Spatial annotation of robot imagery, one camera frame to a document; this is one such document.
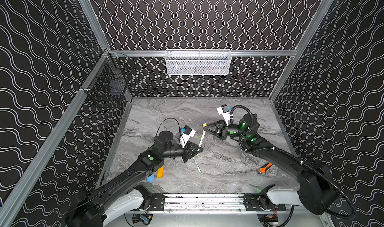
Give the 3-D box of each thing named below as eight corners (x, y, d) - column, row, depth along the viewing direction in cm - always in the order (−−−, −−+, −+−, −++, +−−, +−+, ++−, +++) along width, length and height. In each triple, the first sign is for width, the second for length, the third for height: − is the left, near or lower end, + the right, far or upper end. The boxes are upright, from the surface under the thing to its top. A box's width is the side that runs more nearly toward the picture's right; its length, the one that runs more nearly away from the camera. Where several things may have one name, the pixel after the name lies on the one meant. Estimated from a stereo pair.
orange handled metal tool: (262, 174, 85) (264, 172, 83) (258, 170, 87) (260, 168, 85) (271, 166, 88) (272, 164, 86) (266, 162, 90) (268, 160, 88)
